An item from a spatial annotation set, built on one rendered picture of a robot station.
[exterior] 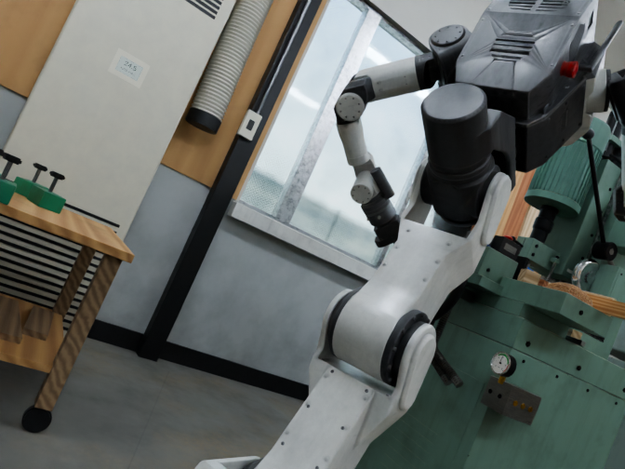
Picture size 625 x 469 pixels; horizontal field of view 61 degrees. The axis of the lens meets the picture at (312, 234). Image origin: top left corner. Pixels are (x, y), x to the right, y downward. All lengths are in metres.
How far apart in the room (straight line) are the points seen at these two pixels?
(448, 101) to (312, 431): 0.62
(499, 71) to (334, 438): 0.76
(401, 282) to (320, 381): 0.23
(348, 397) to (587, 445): 1.13
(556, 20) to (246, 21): 1.62
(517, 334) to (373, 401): 0.73
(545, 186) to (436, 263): 0.93
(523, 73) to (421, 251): 0.40
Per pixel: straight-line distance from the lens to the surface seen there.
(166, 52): 2.31
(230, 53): 2.52
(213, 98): 2.46
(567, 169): 1.89
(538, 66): 1.14
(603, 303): 1.68
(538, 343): 1.66
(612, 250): 1.92
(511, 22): 1.24
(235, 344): 2.86
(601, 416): 1.97
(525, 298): 1.62
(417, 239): 1.04
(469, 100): 0.98
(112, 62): 2.26
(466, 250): 1.04
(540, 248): 1.88
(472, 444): 1.62
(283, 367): 3.02
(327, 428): 0.95
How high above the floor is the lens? 0.67
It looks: 4 degrees up
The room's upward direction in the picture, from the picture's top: 24 degrees clockwise
